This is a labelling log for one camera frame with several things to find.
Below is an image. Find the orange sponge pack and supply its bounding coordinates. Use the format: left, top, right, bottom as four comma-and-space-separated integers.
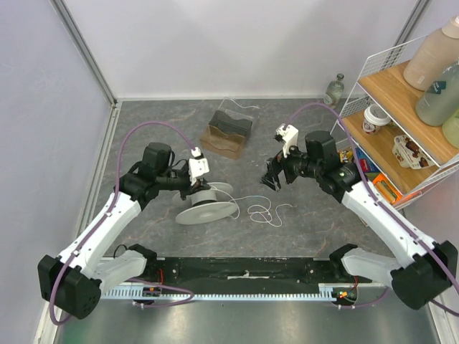
372, 173, 402, 204

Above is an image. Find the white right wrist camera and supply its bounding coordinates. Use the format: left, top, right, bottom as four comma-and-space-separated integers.
274, 123, 299, 160

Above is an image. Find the blue slotted cable duct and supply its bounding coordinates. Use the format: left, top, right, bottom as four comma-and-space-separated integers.
101, 284, 356, 302

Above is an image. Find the white wire shelf rack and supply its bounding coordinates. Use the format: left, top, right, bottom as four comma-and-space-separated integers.
337, 37, 458, 210

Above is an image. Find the beige plastic bottle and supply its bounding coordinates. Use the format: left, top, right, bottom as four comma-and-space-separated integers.
403, 16, 458, 91

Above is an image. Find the light green bottle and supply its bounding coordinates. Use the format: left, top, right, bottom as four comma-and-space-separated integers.
442, 110, 459, 149

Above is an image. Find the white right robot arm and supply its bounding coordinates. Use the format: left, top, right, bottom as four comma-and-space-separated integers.
261, 124, 458, 310

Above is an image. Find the brown acrylic holder box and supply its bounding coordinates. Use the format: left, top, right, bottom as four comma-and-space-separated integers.
199, 97, 261, 160

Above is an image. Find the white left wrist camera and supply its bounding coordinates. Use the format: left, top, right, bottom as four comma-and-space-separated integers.
188, 147, 210, 186

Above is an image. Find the green translucent bottle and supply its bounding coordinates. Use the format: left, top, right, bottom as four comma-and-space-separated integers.
415, 61, 458, 127

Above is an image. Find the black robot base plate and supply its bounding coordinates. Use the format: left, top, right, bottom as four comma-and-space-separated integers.
141, 257, 356, 295

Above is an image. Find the white yogurt cup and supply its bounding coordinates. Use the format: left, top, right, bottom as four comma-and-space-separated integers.
392, 135, 435, 170

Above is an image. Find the white perforated cable spool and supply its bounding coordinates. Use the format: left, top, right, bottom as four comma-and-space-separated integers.
172, 182, 237, 225

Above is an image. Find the clear glass bottle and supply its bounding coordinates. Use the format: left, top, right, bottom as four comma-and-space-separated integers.
323, 73, 344, 108

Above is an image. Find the yellow M&M candy bag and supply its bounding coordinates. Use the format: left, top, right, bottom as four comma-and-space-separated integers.
339, 148, 354, 163

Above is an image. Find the white paper coffee cup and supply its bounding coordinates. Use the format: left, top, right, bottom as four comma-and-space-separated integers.
362, 104, 391, 135

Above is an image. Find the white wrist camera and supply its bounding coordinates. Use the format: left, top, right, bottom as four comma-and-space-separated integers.
274, 123, 299, 160
188, 147, 210, 186

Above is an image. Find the blue green snack packet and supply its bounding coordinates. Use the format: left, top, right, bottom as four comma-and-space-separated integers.
354, 147, 381, 181

